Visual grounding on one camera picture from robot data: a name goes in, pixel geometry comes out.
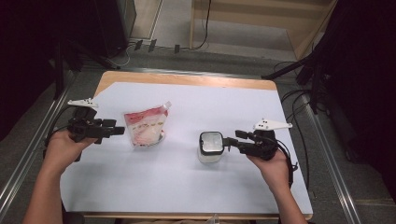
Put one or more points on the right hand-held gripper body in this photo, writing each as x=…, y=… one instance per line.
x=263, y=146

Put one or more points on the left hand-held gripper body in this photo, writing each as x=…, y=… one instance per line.
x=87, y=129

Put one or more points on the clear jar with black lid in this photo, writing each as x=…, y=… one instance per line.
x=211, y=141

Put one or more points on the red and white spout pouch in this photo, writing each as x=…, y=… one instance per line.
x=146, y=124

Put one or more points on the person's right hand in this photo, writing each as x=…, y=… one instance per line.
x=275, y=171

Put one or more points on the person's left hand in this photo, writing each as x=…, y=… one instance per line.
x=62, y=152

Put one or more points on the black metal stand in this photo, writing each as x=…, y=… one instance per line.
x=58, y=71
x=286, y=70

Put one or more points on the white paper sheet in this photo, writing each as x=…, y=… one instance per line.
x=174, y=183

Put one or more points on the wooden table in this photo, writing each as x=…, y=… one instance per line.
x=186, y=79

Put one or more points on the black tape strip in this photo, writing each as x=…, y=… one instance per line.
x=138, y=45
x=152, y=45
x=177, y=48

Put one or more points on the black curtain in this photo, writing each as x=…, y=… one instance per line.
x=367, y=77
x=28, y=62

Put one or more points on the black cabinet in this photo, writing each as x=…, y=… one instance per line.
x=109, y=25

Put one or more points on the metal floor rail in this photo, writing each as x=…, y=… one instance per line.
x=334, y=168
x=186, y=72
x=18, y=174

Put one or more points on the wooden shelf frame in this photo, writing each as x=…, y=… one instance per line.
x=308, y=34

